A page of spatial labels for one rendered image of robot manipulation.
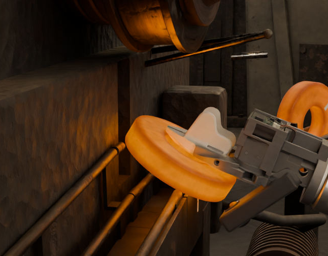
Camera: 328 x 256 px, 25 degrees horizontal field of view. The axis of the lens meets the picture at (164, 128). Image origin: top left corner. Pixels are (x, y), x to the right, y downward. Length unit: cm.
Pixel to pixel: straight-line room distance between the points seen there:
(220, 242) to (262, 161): 194
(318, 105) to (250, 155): 52
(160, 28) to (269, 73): 289
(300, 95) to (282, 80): 230
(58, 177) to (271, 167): 30
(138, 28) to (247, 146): 21
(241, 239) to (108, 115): 201
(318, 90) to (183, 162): 58
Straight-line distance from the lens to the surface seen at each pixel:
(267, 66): 375
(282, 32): 368
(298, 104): 140
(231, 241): 289
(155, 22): 86
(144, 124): 97
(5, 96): 66
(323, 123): 148
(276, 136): 94
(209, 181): 93
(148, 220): 99
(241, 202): 98
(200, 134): 97
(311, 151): 98
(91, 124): 87
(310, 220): 135
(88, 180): 83
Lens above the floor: 97
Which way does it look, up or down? 11 degrees down
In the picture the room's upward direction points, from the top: straight up
